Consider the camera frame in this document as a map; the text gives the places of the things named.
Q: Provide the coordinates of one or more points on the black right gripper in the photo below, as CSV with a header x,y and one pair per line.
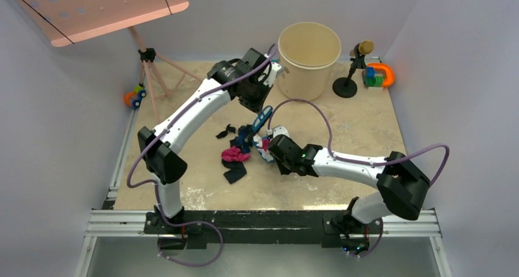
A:
x,y
283,170

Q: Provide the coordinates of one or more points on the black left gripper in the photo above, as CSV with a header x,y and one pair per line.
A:
x,y
256,106

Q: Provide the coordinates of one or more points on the blue hand brush black bristles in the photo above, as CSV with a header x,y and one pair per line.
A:
x,y
262,117

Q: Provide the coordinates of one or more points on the blue plastic dustpan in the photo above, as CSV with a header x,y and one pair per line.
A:
x,y
266,156

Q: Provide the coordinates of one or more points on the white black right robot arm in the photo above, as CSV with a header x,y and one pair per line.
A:
x,y
401,187

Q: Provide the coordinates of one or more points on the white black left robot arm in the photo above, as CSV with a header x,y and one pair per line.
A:
x,y
160,147

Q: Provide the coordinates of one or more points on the pink paper scrap upper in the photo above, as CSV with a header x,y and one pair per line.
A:
x,y
265,144

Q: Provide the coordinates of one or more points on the pink paper scrap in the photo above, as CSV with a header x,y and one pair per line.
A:
x,y
265,144
234,154

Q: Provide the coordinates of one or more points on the white paper scrap centre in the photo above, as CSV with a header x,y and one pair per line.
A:
x,y
258,141

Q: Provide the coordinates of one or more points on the dark blue paper scrap centre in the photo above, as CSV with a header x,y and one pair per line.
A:
x,y
243,138

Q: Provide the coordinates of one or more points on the small black paper scrap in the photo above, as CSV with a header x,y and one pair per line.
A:
x,y
228,129

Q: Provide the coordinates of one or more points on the large black paper scrap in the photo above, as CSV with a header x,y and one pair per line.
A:
x,y
236,171

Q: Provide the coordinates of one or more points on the pink paper scrap middle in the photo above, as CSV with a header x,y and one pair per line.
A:
x,y
234,154

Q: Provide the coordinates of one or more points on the cream round bucket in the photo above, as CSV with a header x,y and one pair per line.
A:
x,y
307,51

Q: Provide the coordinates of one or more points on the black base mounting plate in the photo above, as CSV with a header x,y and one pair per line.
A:
x,y
195,229

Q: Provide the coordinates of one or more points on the black microphone stand gold mic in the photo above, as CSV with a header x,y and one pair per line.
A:
x,y
345,87

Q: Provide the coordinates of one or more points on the orange green toy block set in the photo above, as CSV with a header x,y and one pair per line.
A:
x,y
378,75

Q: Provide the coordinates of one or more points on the orange blue toy car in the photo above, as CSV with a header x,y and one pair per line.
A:
x,y
134,98

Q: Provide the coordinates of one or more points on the pink music stand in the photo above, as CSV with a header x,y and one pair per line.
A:
x,y
68,22

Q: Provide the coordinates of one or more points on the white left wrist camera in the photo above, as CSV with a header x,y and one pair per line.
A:
x,y
271,72

